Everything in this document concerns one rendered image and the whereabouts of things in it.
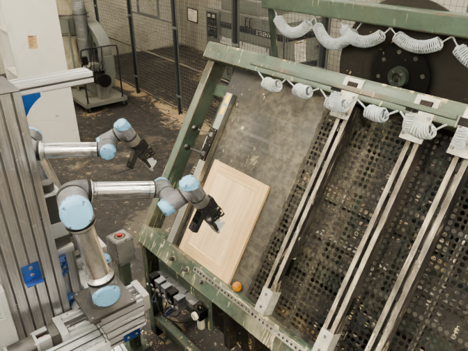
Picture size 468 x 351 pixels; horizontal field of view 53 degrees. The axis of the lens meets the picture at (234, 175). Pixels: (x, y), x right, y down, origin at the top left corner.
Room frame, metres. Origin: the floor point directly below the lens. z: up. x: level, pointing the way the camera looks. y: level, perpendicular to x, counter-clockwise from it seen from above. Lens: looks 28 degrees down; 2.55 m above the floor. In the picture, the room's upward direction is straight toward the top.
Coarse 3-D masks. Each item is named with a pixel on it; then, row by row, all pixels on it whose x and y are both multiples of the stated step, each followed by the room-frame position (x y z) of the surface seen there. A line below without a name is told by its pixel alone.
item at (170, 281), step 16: (160, 272) 2.18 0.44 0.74; (176, 272) 2.10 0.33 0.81; (160, 288) 2.06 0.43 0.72; (176, 288) 2.01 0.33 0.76; (192, 288) 1.98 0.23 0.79; (176, 304) 1.93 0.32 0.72; (192, 304) 1.91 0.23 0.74; (208, 304) 1.88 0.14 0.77; (192, 320) 1.89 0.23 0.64; (208, 320) 1.89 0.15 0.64
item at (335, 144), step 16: (352, 80) 2.06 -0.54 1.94; (336, 96) 1.92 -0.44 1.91; (352, 96) 2.01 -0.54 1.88; (352, 112) 2.01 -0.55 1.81; (336, 128) 2.00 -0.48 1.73; (336, 144) 1.95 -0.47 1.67; (320, 160) 1.95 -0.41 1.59; (336, 160) 1.96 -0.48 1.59; (320, 176) 1.90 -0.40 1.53; (304, 192) 1.90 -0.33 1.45; (320, 192) 1.89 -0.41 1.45; (304, 208) 1.88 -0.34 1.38; (304, 224) 1.82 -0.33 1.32; (288, 240) 1.81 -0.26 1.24; (288, 256) 1.75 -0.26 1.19; (272, 272) 1.75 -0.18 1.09; (288, 272) 1.76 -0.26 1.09; (272, 288) 1.70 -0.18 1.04; (256, 304) 1.69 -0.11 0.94; (272, 304) 1.69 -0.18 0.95
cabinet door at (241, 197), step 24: (216, 168) 2.38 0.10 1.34; (216, 192) 2.28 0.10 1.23; (240, 192) 2.18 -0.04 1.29; (264, 192) 2.09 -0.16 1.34; (192, 216) 2.29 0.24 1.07; (240, 216) 2.10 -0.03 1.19; (192, 240) 2.20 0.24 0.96; (216, 240) 2.10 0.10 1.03; (240, 240) 2.01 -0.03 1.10; (216, 264) 2.01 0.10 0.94
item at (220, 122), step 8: (232, 96) 2.58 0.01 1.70; (224, 104) 2.57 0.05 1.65; (232, 104) 2.57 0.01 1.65; (224, 112) 2.54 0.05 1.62; (216, 120) 2.55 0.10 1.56; (224, 120) 2.53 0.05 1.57; (216, 128) 2.51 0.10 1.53; (216, 136) 2.49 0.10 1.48; (216, 144) 2.49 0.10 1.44; (200, 160) 2.46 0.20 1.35; (208, 160) 2.45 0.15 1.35; (200, 168) 2.43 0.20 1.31; (200, 176) 2.40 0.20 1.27; (200, 184) 2.40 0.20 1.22; (184, 208) 2.33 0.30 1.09; (184, 216) 2.32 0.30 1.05; (176, 224) 2.30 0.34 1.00; (184, 224) 2.31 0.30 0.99; (176, 232) 2.27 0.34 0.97; (168, 240) 2.28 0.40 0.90; (176, 240) 2.27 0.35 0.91
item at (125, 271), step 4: (128, 264) 2.28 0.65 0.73; (120, 268) 2.26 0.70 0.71; (124, 268) 2.26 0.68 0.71; (128, 268) 2.27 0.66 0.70; (120, 272) 2.26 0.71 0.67; (124, 272) 2.25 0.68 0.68; (128, 272) 2.27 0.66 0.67; (120, 276) 2.27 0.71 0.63; (124, 276) 2.25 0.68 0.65; (128, 276) 2.27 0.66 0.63; (120, 280) 2.28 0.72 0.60; (124, 280) 2.25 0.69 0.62; (128, 280) 2.27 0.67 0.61; (124, 284) 2.25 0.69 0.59; (128, 284) 2.26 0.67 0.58; (136, 336) 2.27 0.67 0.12; (140, 336) 2.29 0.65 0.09; (132, 340) 2.25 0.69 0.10; (136, 340) 2.26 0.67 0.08; (140, 340) 2.28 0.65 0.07; (132, 344) 2.25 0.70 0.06; (136, 344) 2.26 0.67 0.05; (140, 344) 2.28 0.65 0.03
